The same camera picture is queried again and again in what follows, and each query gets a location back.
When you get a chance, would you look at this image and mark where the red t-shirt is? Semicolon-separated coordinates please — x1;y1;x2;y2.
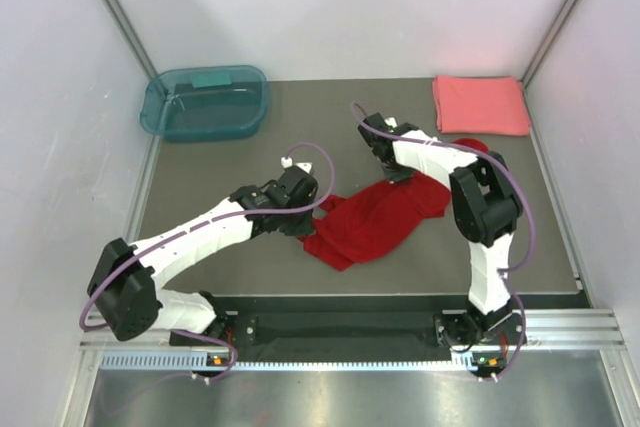
301;136;491;273

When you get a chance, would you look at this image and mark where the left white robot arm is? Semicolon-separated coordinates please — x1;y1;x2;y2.
87;163;318;344

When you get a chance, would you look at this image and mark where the folded pink t-shirt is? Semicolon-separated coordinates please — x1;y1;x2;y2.
432;75;531;136

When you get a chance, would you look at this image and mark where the teal plastic bin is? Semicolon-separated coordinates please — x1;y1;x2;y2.
139;65;270;143

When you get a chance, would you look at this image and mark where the black mounting plate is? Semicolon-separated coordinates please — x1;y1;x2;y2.
203;311;520;363

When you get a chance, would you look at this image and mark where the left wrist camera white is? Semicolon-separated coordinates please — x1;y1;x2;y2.
280;157;314;175

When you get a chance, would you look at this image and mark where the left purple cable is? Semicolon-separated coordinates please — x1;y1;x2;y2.
79;142;336;381

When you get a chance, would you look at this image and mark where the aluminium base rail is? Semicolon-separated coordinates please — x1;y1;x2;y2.
80;309;625;378

